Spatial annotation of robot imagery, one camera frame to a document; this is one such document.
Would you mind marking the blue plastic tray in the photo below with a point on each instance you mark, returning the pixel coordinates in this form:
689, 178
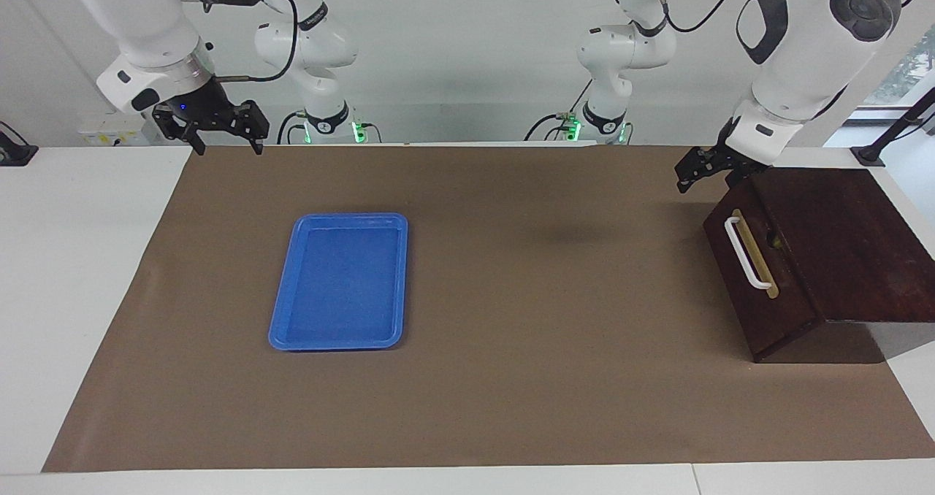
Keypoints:
340, 283

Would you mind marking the white power socket box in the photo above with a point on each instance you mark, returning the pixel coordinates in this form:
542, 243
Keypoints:
109, 130

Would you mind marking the dark wooden drawer cabinet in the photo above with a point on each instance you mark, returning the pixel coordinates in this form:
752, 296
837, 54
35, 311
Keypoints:
855, 247

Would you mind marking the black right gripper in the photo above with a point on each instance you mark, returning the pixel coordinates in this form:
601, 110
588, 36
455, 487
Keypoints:
212, 112

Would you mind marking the brown paper table mat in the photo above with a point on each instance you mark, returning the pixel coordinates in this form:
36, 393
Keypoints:
511, 378

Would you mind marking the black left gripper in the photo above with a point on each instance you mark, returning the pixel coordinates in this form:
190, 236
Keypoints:
719, 160

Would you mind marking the window with greenery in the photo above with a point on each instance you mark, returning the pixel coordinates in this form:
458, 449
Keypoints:
913, 64

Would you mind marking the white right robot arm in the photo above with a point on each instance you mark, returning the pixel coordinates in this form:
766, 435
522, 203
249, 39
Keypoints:
146, 13

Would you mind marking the dark wooden drawer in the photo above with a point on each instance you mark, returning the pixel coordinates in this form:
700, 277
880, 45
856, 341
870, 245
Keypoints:
730, 290

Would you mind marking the black table clamp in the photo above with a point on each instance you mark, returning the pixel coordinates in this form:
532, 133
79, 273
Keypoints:
16, 153

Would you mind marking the black angled stand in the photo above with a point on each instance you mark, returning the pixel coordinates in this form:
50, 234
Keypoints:
869, 153

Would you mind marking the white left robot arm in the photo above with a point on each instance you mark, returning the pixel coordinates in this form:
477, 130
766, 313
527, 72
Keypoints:
803, 42

